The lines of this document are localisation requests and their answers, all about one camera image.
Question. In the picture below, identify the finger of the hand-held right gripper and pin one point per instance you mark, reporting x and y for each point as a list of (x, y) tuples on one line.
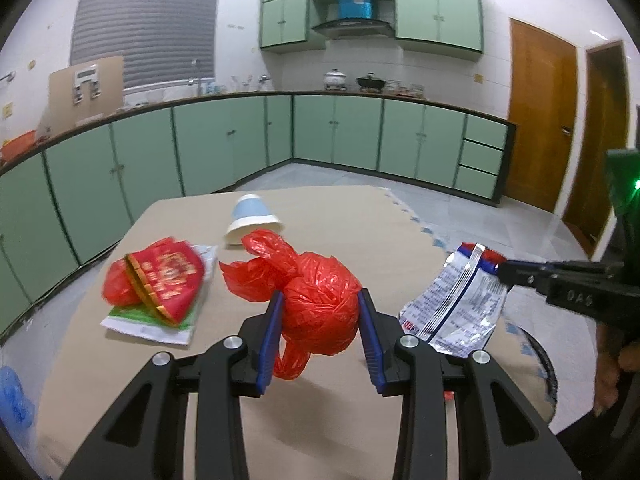
[(575, 268), (520, 279)]

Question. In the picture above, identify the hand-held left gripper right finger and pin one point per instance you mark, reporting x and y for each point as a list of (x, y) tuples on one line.
[(369, 345)]

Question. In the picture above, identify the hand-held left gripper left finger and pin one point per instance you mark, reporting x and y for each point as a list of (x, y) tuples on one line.
[(270, 345)]

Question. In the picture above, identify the red plastic bag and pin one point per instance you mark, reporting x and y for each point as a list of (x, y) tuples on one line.
[(320, 305)]

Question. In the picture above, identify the silver snack wrapper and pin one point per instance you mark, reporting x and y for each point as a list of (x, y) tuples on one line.
[(460, 305)]

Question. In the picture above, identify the black trash bin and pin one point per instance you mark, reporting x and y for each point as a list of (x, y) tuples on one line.
[(550, 375)]

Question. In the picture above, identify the person's right hand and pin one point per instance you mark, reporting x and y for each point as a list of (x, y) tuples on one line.
[(612, 370)]

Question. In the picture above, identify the red printed packet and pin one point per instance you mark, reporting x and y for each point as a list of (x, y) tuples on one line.
[(170, 275)]

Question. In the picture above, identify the green white plastic bag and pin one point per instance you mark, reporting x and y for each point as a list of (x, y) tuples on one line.
[(145, 331)]

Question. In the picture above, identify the beige tablecloth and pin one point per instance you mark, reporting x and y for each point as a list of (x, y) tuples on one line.
[(340, 220)]

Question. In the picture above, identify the blue white paper cup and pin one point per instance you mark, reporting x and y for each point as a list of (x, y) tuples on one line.
[(252, 215)]

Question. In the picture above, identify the brown wooden door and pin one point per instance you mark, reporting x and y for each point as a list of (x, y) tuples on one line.
[(600, 135), (540, 110)]

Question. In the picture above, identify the green base cabinet with drawers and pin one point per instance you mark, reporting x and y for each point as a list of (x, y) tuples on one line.
[(400, 135)]

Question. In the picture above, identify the glass jar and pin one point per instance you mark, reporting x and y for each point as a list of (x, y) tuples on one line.
[(394, 87), (419, 90)]

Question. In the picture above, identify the long green base cabinet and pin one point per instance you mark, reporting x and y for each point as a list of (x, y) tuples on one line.
[(145, 150)]

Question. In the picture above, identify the black wok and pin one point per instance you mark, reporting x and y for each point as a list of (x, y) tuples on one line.
[(371, 81)]

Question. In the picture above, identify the blue plastic bag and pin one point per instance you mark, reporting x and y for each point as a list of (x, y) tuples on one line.
[(15, 400)]

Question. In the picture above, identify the white cooking pot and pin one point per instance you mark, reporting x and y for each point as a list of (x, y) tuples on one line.
[(335, 80)]

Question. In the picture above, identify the metal faucet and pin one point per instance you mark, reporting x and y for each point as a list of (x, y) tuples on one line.
[(194, 65)]

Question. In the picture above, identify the range hood with blue film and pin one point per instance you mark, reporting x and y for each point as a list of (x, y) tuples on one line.
[(355, 5)]

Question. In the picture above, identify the orange basket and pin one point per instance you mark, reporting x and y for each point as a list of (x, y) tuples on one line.
[(20, 144)]

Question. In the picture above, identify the cardboard box with dispenser print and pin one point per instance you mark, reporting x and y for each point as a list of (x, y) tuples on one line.
[(62, 95)]

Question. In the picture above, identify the grey window blind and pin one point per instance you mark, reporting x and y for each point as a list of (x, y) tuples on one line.
[(150, 20)]

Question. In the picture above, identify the metal towel bar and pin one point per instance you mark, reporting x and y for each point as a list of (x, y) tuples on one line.
[(7, 78)]

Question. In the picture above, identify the green wall cabinet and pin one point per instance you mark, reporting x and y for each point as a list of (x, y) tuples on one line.
[(440, 10)]

